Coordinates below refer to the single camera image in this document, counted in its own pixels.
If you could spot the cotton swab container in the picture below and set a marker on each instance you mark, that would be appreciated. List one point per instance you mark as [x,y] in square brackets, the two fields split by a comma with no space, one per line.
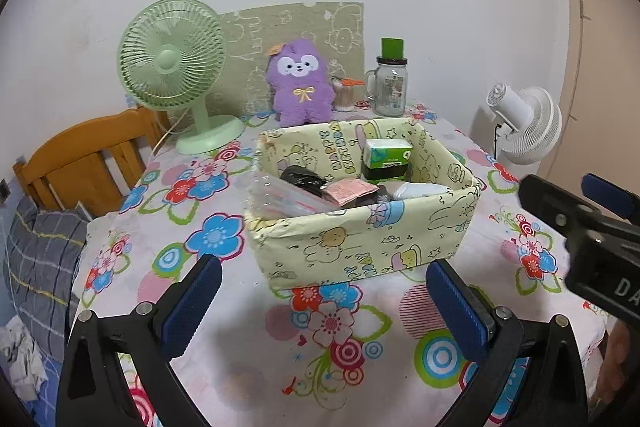
[346,97]

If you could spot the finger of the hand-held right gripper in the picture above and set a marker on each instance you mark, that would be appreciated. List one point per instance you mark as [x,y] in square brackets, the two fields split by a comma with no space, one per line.
[607,194]
[550,202]

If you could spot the glass jar with green lid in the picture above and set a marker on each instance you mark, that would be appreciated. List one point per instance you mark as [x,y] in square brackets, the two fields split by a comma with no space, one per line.
[390,92]

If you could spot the purple plush toy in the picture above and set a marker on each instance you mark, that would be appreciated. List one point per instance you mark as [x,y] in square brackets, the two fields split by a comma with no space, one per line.
[300,87]

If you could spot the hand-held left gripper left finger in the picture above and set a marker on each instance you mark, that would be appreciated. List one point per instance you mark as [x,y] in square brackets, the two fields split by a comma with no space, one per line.
[192,302]

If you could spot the beige door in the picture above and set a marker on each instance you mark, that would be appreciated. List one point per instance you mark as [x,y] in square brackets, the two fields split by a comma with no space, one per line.
[605,57]

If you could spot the green printed board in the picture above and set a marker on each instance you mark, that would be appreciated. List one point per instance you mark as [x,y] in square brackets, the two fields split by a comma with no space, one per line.
[250,42]

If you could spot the blue bed sheet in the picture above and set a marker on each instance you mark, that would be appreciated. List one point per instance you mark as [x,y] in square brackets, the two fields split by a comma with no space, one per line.
[45,407]

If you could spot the clear face mask packet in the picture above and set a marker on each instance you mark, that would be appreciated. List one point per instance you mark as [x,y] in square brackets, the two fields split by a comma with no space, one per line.
[290,199]

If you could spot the pink packet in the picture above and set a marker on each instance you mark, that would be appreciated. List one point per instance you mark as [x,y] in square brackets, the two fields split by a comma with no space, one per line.
[347,192]

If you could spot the white tissue pack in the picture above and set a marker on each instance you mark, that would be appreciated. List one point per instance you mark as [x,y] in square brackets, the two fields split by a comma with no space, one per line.
[420,191]

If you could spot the person's right hand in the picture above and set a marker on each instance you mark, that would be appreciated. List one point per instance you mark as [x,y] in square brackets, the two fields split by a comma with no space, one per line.
[617,357]

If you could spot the yellow printed fabric storage box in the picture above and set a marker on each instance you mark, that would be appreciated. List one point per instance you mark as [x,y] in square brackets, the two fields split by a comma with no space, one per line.
[360,237]

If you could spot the grey plaid pillow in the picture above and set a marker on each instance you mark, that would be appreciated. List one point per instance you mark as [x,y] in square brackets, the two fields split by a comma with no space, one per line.
[42,267]

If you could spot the green desk fan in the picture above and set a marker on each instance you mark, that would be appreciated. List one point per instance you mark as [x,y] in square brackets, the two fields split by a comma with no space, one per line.
[167,57]

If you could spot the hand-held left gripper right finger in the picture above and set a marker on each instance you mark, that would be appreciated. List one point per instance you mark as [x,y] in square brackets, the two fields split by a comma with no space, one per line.
[457,307]

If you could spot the colourful printed tissue pack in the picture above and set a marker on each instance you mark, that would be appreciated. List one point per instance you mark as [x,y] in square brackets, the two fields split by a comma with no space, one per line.
[387,157]

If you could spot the white fan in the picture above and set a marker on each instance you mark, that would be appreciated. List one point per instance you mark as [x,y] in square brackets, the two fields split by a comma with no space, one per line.
[525,122]

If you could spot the black plastic bag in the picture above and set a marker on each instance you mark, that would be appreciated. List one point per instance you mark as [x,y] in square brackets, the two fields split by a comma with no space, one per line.
[302,179]

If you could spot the crumpled white cloth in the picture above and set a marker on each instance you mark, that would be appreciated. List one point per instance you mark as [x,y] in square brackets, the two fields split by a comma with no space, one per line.
[22,357]

